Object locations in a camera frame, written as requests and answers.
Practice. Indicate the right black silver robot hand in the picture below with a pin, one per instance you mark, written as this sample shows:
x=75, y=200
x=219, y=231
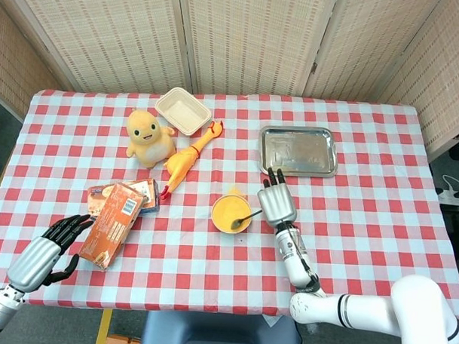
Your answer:
x=279, y=204

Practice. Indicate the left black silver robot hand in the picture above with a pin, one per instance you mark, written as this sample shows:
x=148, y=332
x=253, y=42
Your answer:
x=32, y=259

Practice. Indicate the dark metal spoon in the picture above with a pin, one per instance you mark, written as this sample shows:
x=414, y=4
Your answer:
x=236, y=224

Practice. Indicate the long orange carton box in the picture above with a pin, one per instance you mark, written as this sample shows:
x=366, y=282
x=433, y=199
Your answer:
x=110, y=224

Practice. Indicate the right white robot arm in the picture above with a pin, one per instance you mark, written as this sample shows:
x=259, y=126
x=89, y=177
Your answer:
x=292, y=265

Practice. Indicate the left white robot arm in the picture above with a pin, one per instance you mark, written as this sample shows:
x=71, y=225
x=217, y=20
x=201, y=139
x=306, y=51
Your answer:
x=0, y=311

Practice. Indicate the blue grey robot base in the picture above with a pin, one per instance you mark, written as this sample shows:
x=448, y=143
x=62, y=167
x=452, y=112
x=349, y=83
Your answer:
x=220, y=334

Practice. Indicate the yellow bowl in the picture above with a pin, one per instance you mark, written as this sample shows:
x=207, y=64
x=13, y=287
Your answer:
x=231, y=231

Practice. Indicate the rectangular metal tray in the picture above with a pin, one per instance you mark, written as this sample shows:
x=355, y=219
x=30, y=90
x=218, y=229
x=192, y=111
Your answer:
x=298, y=151

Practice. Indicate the red white checkered tablecloth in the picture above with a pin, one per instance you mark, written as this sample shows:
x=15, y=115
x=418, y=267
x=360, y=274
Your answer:
x=196, y=269

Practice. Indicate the yellow rubber chicken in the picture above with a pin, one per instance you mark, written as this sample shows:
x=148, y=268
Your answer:
x=181, y=162

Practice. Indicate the orange floor box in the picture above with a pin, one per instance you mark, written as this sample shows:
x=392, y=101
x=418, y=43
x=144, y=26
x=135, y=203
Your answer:
x=123, y=342

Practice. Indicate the blue orange snack box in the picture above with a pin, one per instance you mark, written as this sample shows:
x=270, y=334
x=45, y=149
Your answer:
x=150, y=193

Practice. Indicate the beige rectangular food container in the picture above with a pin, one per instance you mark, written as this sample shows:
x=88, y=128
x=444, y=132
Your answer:
x=182, y=110

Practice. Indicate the metal screen hinge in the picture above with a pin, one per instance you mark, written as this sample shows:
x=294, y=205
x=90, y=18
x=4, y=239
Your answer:
x=314, y=67

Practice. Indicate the yellow plush toy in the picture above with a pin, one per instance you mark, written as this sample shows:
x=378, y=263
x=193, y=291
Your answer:
x=147, y=139

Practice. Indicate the woven folding screen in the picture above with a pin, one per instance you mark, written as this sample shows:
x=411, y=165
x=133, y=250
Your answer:
x=249, y=40

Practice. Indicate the white power strip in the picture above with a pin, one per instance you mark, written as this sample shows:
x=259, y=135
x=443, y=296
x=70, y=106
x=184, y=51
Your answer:
x=455, y=197

